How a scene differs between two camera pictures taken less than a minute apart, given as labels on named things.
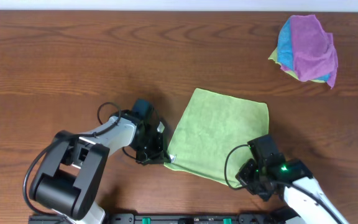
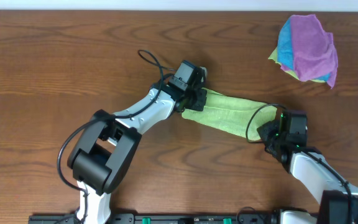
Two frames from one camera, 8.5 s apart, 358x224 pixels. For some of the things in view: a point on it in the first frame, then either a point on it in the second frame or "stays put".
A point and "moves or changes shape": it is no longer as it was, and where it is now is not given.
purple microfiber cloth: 314,55 stays put
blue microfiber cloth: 284,48 stays put
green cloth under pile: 274,57 stays put
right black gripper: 242,177 → 263,131
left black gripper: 155,147 → 196,100
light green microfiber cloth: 210,124 moves or changes shape
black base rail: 176,218 stays put
